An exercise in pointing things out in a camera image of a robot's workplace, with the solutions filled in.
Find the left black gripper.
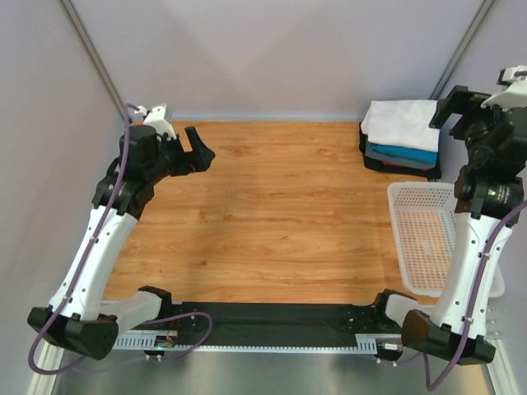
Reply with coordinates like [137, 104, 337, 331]
[147, 125, 216, 183]

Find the white t-shirt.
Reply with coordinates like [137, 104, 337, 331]
[361, 100, 439, 153]

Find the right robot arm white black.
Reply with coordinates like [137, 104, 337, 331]
[371, 77, 526, 365]

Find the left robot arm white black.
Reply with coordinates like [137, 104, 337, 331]
[27, 124, 215, 360]

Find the folded black t-shirt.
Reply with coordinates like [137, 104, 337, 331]
[358, 124, 442, 181]

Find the white plastic perforated basket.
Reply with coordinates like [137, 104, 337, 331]
[386, 182, 506, 300]

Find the folded red t-shirt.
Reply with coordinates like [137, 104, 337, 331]
[381, 161, 406, 168]

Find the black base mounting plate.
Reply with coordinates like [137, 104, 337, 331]
[158, 302, 401, 348]

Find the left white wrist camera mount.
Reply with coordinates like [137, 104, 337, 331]
[132, 103, 178, 140]

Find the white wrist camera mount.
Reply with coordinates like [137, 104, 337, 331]
[480, 65, 526, 110]
[132, 103, 178, 140]

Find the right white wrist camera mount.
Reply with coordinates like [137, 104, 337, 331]
[480, 65, 526, 110]

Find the right aluminium corner post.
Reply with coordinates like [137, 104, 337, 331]
[429, 0, 499, 100]

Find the aluminium corner post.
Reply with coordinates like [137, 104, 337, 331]
[429, 0, 499, 100]
[57, 0, 128, 122]

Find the aluminium frame rail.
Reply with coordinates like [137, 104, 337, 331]
[98, 299, 503, 341]

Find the left aluminium corner post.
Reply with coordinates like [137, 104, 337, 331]
[57, 0, 128, 122]

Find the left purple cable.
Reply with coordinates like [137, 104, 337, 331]
[26, 102, 214, 376]

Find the grey slotted cable duct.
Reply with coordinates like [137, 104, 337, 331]
[113, 333, 380, 354]

